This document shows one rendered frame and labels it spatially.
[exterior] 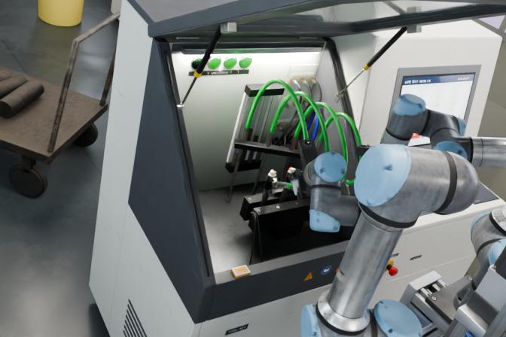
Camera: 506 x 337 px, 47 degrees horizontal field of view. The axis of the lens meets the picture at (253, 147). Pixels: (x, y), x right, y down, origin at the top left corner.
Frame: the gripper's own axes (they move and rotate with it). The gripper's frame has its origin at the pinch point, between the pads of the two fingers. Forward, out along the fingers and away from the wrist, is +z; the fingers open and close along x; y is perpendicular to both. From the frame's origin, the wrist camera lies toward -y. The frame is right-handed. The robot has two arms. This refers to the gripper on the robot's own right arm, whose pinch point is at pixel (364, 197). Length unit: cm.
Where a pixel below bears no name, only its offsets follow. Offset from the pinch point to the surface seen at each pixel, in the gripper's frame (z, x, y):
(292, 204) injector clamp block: 23.6, -1.8, -25.5
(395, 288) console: 58, 45, -3
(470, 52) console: -28, 75, -38
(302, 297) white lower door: 45.2, -5.5, -2.9
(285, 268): 27.4, -18.2, -3.0
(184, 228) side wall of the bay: 19, -47, -20
